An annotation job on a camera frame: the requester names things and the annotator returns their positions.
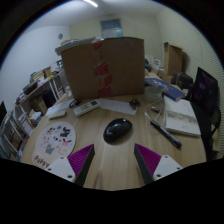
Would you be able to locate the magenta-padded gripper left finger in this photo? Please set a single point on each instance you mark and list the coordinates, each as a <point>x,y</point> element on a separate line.
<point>63,166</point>

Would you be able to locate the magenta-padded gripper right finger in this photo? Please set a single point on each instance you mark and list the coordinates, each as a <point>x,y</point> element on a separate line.
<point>165,166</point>

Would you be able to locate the black computer mouse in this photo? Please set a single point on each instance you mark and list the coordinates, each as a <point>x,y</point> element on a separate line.
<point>116,130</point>

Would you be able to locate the white cartoon print mouse pad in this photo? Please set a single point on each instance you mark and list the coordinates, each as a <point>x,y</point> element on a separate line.
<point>53,141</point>

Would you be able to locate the black marker pen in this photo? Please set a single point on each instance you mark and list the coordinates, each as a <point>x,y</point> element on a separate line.
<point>165,133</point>

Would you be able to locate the slim beige remote control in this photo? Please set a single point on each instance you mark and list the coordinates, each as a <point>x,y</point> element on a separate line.
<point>57,114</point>

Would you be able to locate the white book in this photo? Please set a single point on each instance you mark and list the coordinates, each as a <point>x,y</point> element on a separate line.
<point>180,115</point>

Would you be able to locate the white remote control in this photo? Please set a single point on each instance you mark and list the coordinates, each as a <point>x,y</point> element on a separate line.
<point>86,107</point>

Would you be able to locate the small black binder clip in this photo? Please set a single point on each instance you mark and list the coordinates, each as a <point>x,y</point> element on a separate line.
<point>134,103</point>

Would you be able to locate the clear plastic container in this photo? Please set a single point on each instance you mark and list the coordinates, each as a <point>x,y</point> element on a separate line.
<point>153,94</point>

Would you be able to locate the cluttered shelf unit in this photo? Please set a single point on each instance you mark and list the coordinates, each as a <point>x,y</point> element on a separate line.
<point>30,100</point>

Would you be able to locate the blue book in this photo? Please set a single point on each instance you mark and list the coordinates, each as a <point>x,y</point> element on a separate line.
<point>166,88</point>

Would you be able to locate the black monitor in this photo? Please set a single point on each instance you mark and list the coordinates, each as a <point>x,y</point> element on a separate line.
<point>2,111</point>

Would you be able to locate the black office chair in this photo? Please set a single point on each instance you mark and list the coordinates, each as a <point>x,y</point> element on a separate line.
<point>205,93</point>

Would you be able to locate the clear glass jar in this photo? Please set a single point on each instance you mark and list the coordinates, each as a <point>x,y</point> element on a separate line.
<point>65,83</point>

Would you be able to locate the black bag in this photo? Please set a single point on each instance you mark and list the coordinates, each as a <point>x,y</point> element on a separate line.
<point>182,80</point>

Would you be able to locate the large cardboard box red tape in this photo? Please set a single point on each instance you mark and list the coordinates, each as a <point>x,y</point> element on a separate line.
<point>110,70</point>

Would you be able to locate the window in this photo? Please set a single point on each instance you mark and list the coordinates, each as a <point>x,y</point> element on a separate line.
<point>111,28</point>

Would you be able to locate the ceiling light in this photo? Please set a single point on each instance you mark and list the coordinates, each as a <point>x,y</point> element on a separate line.
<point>90,3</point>

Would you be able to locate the round wall clock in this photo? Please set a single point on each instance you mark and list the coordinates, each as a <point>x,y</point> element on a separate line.
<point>60,36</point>

